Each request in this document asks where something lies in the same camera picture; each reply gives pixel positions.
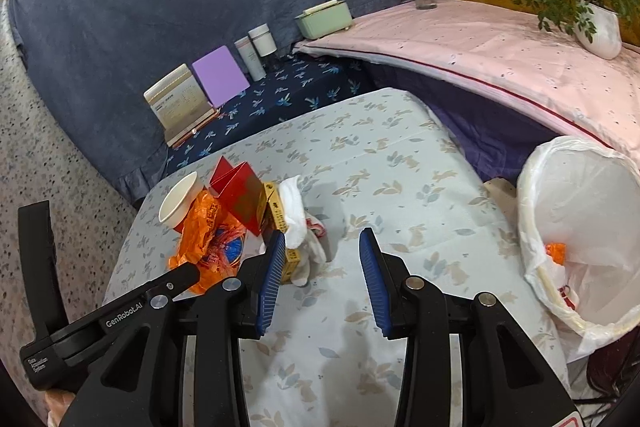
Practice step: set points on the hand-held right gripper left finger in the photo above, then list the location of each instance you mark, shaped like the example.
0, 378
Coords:
272, 282

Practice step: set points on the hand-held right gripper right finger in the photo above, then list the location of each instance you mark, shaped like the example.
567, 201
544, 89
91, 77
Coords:
372, 287

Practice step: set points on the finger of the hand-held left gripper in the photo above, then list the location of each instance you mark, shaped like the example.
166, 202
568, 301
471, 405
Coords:
37, 257
180, 279

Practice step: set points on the orange plastic bag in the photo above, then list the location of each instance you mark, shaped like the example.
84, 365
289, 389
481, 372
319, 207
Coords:
555, 253
210, 232

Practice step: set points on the yellow cardboard box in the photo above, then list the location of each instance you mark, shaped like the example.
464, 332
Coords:
279, 212

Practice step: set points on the trash bin with white liner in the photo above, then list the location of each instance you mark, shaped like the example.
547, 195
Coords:
590, 187

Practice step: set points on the red paper box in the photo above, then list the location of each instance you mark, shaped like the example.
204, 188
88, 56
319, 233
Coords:
240, 197

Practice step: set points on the light floral tablecloth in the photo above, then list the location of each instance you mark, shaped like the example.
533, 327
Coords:
400, 187

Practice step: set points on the desk calendar on wooden stand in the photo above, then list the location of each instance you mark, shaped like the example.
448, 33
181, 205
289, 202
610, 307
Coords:
177, 102

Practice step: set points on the navy floral cloth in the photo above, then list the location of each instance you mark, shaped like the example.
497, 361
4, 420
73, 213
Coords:
285, 97

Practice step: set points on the purple cloth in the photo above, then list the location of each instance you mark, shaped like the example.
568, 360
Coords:
480, 127

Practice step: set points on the purple card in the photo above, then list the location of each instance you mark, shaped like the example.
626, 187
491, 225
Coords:
220, 77

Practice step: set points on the tall white bottle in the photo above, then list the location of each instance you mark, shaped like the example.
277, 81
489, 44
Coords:
250, 59

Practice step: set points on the white jar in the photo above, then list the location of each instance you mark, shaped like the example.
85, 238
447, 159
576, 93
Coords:
263, 41

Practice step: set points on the pale green box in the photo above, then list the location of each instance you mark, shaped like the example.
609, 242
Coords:
325, 23

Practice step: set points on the pink dotted cloth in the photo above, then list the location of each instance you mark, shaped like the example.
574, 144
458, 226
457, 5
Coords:
500, 52

